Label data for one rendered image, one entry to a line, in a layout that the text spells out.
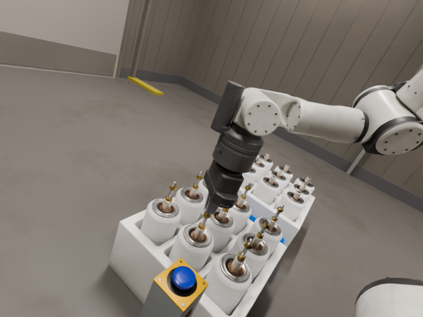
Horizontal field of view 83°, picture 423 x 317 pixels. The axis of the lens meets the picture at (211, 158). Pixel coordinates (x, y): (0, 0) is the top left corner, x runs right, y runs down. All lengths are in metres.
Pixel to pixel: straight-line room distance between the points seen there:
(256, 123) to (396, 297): 0.31
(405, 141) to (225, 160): 0.32
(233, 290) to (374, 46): 2.70
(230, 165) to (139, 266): 0.39
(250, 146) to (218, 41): 3.04
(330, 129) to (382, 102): 0.11
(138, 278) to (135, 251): 0.08
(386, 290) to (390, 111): 0.30
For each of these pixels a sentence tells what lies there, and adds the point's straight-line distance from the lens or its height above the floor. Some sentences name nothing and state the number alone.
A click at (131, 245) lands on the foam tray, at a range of 0.71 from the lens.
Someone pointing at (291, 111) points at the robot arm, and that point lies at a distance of 0.52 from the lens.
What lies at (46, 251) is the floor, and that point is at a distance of 0.88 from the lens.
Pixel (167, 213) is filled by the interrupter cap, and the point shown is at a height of 0.25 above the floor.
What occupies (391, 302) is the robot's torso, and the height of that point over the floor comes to 0.48.
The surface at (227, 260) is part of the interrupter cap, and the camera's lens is 0.61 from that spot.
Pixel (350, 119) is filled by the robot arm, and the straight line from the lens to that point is 0.52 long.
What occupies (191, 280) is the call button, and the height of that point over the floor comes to 0.33.
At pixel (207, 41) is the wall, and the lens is 3.54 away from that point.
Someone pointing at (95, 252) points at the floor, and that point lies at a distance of 0.87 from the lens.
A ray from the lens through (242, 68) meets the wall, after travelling 3.23.
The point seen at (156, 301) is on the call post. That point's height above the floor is 0.28.
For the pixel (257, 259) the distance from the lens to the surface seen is 0.68.
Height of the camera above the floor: 0.67
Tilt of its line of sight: 24 degrees down
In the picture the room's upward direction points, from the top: 22 degrees clockwise
